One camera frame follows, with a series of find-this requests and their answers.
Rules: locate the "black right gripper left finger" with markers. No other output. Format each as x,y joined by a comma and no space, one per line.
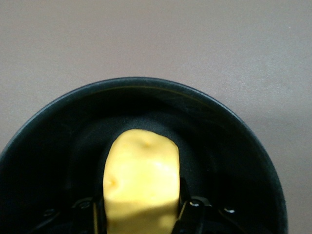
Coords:
80,217

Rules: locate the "yellow potato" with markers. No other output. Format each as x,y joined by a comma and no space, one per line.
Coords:
141,182

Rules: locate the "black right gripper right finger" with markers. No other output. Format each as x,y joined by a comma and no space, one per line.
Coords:
197,217

